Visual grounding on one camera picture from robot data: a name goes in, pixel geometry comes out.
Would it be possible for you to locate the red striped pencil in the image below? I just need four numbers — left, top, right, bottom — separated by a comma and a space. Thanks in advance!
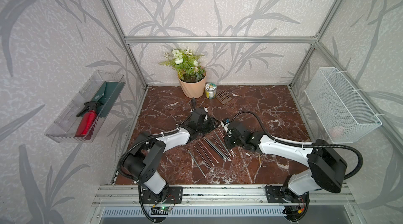
200, 141, 219, 164

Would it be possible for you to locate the green pencil pink cap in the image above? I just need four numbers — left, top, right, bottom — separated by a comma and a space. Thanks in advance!
217, 130, 235, 157

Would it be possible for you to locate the green pencil clear cap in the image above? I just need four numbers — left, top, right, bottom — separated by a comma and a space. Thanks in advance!
213, 136, 231, 161

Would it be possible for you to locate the blue striped pencil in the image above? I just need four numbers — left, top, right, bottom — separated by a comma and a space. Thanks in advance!
197, 142, 215, 167

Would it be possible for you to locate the dark blue pencil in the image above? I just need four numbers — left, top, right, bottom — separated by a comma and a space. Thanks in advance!
194, 146, 212, 171

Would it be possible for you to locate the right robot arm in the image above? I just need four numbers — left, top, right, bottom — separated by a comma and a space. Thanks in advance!
221, 121, 347, 197

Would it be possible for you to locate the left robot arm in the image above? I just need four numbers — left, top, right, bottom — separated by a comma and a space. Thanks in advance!
118, 108, 219, 195

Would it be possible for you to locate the brown slotted plastic piece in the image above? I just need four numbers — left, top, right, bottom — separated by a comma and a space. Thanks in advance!
216, 91, 232, 104

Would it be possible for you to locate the yellow green tin can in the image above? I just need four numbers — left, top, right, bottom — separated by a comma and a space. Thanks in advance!
205, 83, 217, 99

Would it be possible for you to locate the terracotta pot with plant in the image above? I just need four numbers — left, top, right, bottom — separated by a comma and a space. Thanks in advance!
159, 49, 206, 99

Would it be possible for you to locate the pink object in basket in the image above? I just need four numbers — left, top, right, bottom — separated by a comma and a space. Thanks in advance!
328, 126, 345, 141

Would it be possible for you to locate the green garden trowel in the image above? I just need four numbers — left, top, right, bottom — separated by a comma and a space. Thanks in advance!
91, 82, 121, 118

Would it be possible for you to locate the red spray bottle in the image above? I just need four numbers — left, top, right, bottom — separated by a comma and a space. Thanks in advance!
75, 102, 99, 141

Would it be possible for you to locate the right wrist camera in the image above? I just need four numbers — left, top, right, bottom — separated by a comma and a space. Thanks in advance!
220, 118, 230, 127

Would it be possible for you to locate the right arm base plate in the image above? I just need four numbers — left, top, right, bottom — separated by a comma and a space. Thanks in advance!
264, 185, 310, 204

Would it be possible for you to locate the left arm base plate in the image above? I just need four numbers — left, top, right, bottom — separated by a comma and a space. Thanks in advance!
139, 186, 184, 204

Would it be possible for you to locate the circuit board with wires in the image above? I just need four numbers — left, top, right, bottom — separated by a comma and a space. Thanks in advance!
151, 204, 175, 216

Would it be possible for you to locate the white wire mesh basket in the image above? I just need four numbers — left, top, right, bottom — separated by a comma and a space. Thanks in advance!
305, 67, 383, 144

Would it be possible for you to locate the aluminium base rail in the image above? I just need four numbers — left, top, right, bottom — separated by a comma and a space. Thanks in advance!
91, 184, 357, 207

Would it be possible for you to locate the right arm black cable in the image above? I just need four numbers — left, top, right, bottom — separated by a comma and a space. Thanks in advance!
231, 111, 364, 181

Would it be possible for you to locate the clear plastic wall tray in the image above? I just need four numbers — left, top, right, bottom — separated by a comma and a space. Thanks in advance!
45, 70, 126, 143

